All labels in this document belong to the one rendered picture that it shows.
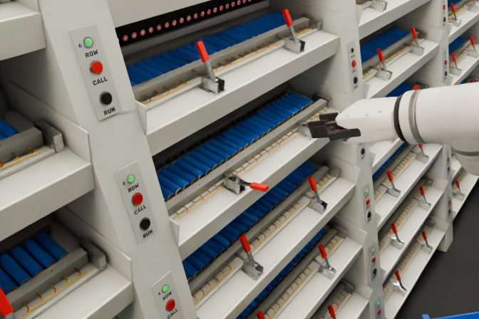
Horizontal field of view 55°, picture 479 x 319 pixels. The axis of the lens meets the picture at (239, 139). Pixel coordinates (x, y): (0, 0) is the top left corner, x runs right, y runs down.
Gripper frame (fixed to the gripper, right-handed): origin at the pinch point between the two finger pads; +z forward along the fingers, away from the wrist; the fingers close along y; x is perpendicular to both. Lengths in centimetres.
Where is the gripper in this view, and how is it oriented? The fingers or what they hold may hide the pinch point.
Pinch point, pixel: (324, 124)
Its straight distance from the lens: 84.7
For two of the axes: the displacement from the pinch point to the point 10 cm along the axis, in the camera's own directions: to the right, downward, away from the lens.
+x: 3.1, 9.2, 2.4
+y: -6.3, 3.9, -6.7
